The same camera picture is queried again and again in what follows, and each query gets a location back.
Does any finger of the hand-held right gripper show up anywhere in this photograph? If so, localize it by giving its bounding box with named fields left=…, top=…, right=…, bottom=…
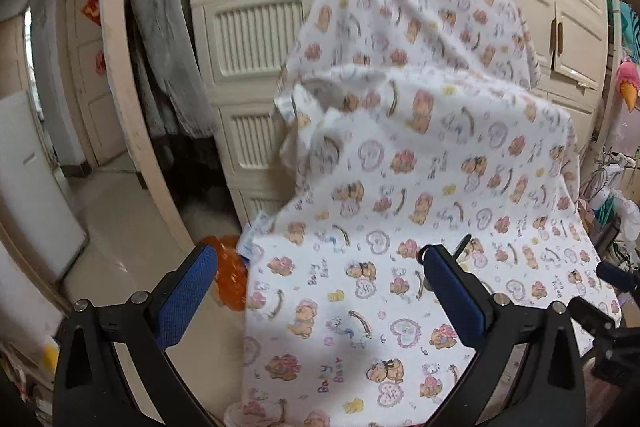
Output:
left=595, top=259, right=640, bottom=294
left=569, top=296, right=618, bottom=338

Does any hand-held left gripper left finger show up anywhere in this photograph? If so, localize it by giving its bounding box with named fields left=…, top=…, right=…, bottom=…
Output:
left=52, top=243, right=221, bottom=427

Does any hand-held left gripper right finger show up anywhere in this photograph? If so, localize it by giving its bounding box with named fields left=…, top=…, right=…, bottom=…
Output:
left=417, top=244, right=587, bottom=427

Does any black thin clip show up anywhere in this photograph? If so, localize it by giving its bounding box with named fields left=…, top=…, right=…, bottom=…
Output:
left=452, top=234, right=473, bottom=264

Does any orange plastic bag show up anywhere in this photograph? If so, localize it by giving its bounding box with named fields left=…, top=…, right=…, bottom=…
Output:
left=200, top=234, right=249, bottom=312

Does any white plastic bag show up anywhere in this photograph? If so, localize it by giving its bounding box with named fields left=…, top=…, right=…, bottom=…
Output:
left=607, top=189, right=640, bottom=248

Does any bear print blanket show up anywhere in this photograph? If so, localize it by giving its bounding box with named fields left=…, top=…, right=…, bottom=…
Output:
left=240, top=0, right=623, bottom=427

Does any white board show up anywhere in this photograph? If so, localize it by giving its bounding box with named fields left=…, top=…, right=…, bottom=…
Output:
left=0, top=89, right=91, bottom=283

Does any pink yellow plush toy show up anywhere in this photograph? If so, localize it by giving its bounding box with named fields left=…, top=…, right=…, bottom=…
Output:
left=615, top=59, right=640, bottom=112

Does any cream door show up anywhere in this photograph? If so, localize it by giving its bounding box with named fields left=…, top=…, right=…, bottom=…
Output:
left=65, top=0, right=131, bottom=168

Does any grey hanging garment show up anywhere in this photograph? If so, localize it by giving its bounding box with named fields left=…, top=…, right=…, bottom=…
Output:
left=125, top=0, right=221, bottom=140

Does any cream wardrobe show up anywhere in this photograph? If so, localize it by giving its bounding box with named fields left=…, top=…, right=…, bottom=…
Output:
left=187, top=0, right=613, bottom=228

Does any red door decoration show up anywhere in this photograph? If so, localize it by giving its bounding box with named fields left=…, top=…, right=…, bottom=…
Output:
left=80, top=0, right=103, bottom=28

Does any beige curved frame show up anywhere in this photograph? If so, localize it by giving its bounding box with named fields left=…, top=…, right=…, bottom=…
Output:
left=97, top=0, right=198, bottom=253

